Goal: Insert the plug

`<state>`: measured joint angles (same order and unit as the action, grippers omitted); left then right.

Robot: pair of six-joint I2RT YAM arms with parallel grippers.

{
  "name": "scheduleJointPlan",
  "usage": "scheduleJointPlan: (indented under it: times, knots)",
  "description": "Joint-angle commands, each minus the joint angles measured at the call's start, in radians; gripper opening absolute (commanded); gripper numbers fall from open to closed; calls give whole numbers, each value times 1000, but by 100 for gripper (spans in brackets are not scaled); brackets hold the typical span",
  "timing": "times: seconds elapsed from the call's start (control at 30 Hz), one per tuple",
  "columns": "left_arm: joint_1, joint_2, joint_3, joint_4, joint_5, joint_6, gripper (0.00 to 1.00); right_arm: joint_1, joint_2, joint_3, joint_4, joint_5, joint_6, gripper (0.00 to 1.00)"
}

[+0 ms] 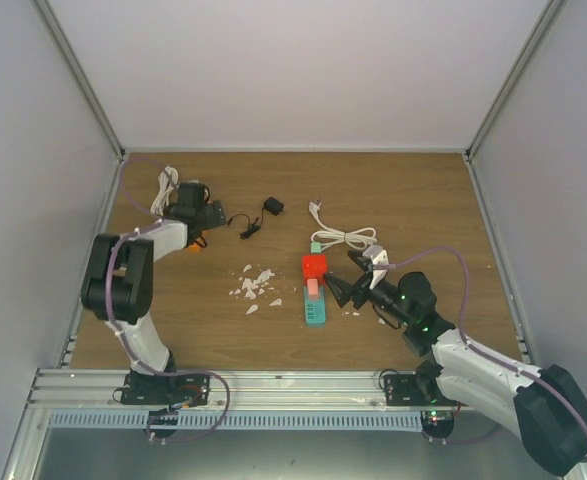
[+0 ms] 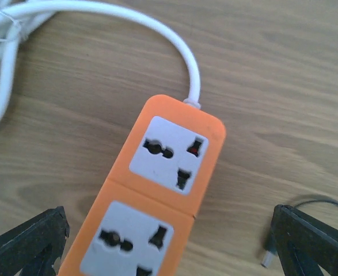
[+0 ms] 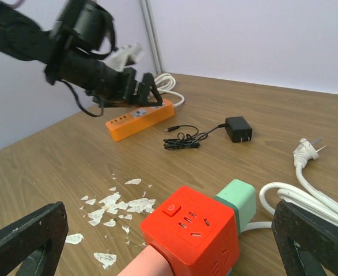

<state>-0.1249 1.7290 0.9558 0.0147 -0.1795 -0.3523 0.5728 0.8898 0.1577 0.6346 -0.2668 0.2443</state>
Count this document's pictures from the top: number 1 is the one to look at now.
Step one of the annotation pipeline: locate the left aluminium frame post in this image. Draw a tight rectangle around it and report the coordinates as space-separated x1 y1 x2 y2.
32 0 126 163

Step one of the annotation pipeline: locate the aluminium frame post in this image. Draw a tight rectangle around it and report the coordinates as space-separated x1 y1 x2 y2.
32 0 126 163
464 0 567 163

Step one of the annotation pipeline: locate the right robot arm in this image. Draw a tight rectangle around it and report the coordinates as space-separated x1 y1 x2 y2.
323 245 587 477

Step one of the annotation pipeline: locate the grey slotted cable duct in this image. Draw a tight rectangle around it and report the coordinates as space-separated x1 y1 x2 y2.
48 409 422 432

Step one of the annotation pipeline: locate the teal power strip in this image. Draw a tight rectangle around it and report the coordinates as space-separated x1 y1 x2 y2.
303 286 327 327

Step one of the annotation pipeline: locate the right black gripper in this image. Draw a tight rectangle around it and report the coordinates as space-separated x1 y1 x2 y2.
324 274 413 327

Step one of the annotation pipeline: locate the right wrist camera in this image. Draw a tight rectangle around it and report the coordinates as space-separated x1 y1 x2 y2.
362 244 389 290

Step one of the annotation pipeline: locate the white cord of teal strip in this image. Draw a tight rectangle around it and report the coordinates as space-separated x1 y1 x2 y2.
307 198 378 251

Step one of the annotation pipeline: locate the red cube socket adapter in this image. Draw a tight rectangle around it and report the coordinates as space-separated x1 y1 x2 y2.
302 253 328 285

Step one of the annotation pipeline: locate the black adapter cable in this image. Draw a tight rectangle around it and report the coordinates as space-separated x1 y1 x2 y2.
226 213 268 239

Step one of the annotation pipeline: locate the right aluminium frame post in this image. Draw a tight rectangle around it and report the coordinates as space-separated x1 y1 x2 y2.
464 0 567 163

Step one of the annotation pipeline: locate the white cord of orange strip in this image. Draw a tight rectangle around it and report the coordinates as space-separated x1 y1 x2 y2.
150 166 180 216

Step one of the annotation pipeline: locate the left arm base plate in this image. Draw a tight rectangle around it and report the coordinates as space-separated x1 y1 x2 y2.
112 371 210 408

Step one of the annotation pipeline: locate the pink plug adapter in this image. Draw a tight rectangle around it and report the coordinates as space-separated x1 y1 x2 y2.
306 278 321 301

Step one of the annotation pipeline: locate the white debris piece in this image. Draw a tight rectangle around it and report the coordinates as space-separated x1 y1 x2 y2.
246 304 259 315

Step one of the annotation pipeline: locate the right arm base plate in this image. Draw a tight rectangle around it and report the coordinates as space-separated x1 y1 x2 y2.
378 369 457 407

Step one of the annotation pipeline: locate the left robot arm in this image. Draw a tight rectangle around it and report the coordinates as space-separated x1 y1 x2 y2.
80 182 226 404

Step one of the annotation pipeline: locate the aluminium front rail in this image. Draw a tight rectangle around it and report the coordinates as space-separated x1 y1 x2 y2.
26 369 442 411

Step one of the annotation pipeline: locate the black power adapter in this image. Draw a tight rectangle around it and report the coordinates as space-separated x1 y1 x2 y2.
263 197 285 216

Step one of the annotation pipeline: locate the green plug adapter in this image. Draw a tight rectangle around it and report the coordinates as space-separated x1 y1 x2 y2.
310 242 322 254

